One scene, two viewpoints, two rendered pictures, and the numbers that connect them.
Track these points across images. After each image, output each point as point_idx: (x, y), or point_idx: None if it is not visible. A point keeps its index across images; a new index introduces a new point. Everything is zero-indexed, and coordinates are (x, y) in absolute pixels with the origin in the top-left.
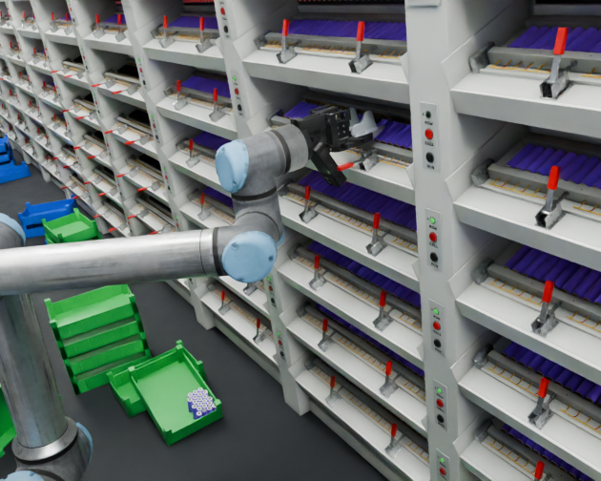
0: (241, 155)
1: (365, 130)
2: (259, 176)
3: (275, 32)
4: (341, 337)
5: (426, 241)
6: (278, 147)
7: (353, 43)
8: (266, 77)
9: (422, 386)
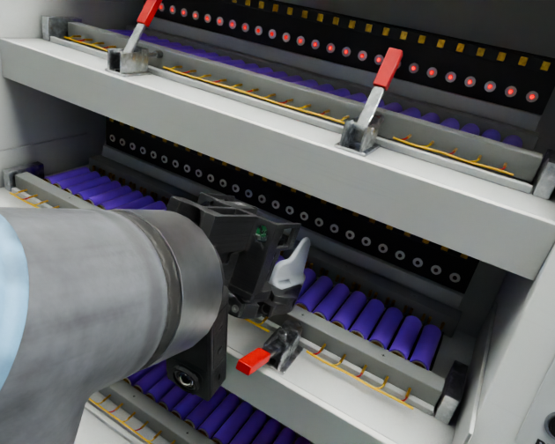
0: None
1: (291, 277)
2: (38, 418)
3: (93, 26)
4: None
5: None
6: (153, 290)
7: (314, 95)
8: (51, 91)
9: None
